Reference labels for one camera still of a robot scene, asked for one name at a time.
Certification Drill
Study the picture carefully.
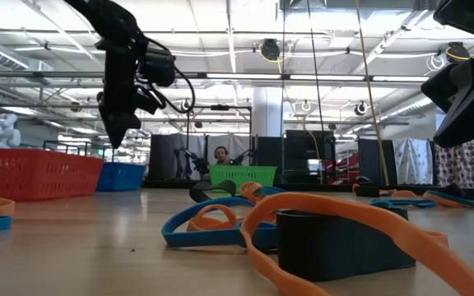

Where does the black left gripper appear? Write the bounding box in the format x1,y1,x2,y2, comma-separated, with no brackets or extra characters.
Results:
95,36,166,149

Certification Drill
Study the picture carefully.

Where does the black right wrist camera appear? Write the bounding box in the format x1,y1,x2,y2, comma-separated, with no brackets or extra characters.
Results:
433,0,474,37

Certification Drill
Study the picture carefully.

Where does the grey curtain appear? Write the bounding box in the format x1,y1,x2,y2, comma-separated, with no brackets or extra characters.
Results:
148,133,207,182

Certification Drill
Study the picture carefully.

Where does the black metal railing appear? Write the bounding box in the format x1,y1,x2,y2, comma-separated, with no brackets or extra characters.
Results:
42,140,117,164

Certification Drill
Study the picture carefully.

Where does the blue plastic basket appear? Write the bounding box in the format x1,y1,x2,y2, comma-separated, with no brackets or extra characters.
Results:
95,161,147,192

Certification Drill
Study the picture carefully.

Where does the red plastic basket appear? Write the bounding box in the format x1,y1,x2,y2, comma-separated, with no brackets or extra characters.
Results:
0,147,105,202

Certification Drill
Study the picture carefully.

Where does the black partition panel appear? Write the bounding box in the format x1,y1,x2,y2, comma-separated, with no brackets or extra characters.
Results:
255,135,283,178
358,138,394,186

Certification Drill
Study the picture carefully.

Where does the white curtain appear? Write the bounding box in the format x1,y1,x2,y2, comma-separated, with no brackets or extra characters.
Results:
207,134,251,165

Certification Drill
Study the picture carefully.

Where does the person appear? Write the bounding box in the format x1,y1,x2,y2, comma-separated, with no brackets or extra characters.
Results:
211,146,232,166

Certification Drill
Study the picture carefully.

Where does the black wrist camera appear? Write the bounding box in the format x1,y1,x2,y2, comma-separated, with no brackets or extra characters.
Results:
433,0,474,37
141,43,177,88

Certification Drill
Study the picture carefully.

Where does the black rubber band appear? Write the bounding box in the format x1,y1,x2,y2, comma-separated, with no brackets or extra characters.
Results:
355,175,381,198
189,179,238,204
440,183,468,199
276,207,417,283

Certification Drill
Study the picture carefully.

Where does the white floral cloth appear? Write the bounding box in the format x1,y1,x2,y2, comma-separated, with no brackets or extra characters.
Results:
392,136,435,186

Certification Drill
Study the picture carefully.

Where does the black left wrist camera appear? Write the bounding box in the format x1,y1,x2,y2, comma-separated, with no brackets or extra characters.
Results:
141,43,177,88

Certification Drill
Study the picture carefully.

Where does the yellow hanging cable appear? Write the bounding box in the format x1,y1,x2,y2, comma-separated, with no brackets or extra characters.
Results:
355,0,390,186

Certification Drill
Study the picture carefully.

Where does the green plastic basket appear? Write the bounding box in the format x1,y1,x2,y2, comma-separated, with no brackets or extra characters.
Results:
208,164,278,195

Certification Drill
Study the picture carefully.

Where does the ceiling light strip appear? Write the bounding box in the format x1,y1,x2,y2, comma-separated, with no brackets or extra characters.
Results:
289,74,365,81
206,72,283,81
371,75,430,83

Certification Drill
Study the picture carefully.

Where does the red background object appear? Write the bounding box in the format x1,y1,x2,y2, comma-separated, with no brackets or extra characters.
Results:
325,154,361,184

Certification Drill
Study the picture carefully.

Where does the black left wrist camera cable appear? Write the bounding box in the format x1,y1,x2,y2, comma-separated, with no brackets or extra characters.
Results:
146,39,197,115

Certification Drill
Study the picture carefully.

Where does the purple dotted cloth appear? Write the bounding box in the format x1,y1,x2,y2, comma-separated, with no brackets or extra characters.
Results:
433,138,474,189

